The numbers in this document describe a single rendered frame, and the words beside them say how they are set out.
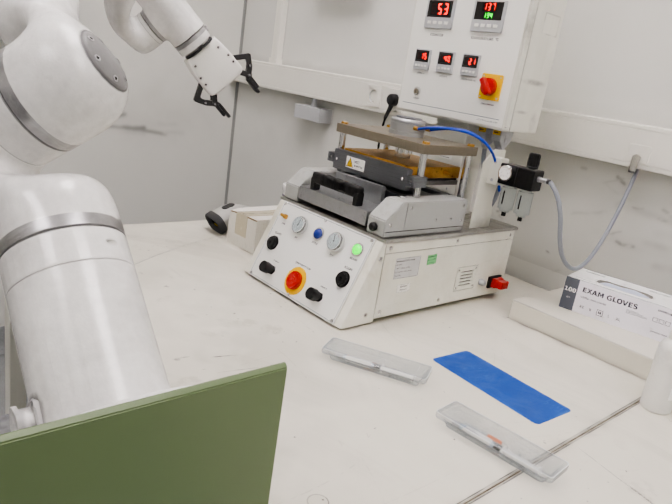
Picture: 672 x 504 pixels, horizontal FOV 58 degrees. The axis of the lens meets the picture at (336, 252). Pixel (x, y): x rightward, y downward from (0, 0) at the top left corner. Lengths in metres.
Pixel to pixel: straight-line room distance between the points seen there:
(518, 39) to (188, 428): 1.11
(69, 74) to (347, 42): 1.68
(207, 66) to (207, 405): 1.05
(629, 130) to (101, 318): 1.29
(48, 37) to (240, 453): 0.44
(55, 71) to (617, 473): 0.86
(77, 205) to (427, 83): 1.07
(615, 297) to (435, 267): 0.38
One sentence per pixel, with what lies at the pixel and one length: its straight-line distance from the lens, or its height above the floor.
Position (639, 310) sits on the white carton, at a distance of 1.42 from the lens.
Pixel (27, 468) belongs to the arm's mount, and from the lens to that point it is 0.48.
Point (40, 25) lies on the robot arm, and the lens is 0.72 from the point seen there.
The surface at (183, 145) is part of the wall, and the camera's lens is 2.72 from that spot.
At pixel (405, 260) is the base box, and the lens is 1.24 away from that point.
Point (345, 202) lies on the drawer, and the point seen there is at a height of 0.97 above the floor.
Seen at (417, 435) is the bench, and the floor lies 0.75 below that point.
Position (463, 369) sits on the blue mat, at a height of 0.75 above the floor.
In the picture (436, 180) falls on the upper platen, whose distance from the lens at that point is 1.35.
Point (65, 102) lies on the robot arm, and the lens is 0.68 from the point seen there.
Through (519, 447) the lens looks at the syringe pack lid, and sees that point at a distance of 0.91.
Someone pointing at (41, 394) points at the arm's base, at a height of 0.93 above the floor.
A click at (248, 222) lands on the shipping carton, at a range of 1.56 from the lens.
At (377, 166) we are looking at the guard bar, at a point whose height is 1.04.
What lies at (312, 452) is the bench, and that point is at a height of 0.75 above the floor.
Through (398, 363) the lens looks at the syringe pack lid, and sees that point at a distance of 1.05.
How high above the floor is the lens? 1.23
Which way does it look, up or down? 17 degrees down
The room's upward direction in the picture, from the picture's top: 9 degrees clockwise
